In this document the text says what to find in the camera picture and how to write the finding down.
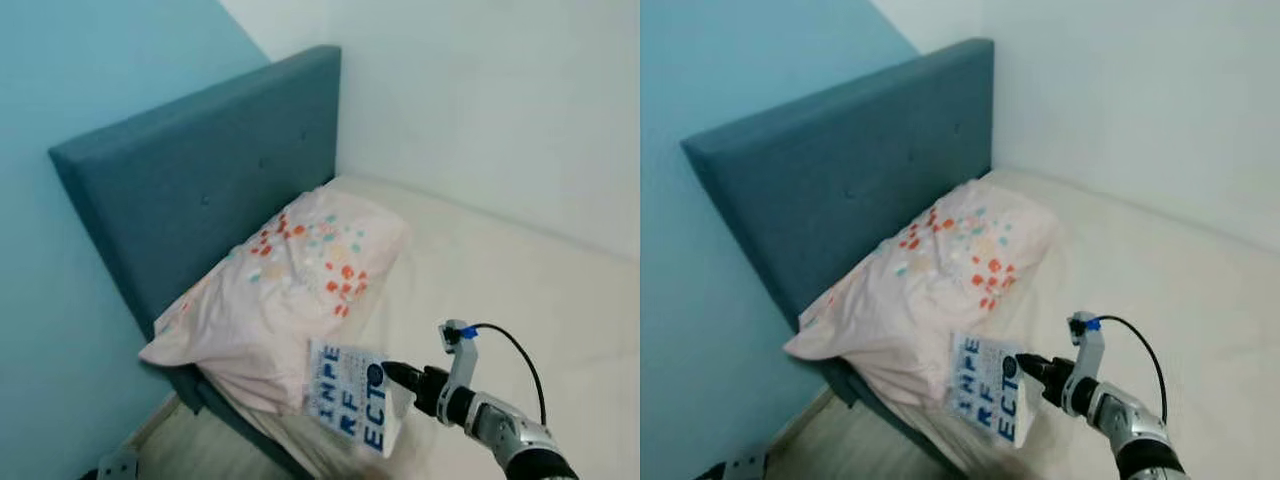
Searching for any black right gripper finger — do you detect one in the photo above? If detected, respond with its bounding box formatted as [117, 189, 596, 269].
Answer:
[382, 362, 430, 394]
[1015, 353, 1062, 387]

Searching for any white book blue orange lettering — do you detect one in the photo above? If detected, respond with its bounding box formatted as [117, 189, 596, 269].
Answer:
[303, 338, 404, 459]
[945, 332, 1032, 449]

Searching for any pink floral print pillow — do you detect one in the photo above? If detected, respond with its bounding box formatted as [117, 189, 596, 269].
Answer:
[138, 185, 412, 417]
[783, 180, 1060, 407]

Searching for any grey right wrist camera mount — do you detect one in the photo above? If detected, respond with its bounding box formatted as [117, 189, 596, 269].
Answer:
[1067, 311, 1107, 396]
[438, 319, 484, 401]

